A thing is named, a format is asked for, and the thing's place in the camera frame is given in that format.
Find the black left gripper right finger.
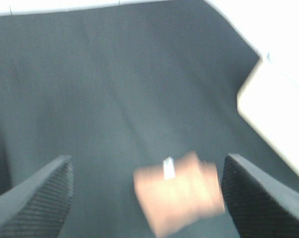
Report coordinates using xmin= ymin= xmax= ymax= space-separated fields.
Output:
xmin=221 ymin=154 xmax=299 ymax=238

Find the pale green plastic basket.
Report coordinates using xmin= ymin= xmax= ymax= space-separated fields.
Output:
xmin=209 ymin=0 xmax=299 ymax=176

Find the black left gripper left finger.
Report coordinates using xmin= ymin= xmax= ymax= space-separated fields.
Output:
xmin=0 ymin=156 xmax=74 ymax=238

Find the brown microfibre towel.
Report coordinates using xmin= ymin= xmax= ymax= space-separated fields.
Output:
xmin=133 ymin=152 xmax=225 ymax=238

